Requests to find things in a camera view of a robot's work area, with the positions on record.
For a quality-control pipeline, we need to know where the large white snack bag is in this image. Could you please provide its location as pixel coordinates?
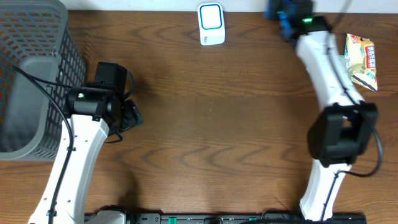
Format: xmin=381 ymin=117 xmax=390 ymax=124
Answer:
xmin=344 ymin=34 xmax=378 ymax=92

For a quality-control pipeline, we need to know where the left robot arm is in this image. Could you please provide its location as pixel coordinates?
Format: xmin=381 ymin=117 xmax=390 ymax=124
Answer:
xmin=29 ymin=82 xmax=142 ymax=223

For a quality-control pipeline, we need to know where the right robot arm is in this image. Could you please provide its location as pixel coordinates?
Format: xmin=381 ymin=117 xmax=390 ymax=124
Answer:
xmin=264 ymin=0 xmax=384 ymax=223

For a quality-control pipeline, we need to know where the white barcode scanner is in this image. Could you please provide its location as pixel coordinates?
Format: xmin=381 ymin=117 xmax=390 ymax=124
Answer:
xmin=197 ymin=2 xmax=226 ymax=46

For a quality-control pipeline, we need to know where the grey plastic mesh basket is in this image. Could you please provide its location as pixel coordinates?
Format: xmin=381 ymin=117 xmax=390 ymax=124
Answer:
xmin=1 ymin=1 xmax=86 ymax=161

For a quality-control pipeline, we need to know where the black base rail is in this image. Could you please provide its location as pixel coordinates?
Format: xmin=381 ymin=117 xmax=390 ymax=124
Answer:
xmin=84 ymin=212 xmax=368 ymax=224

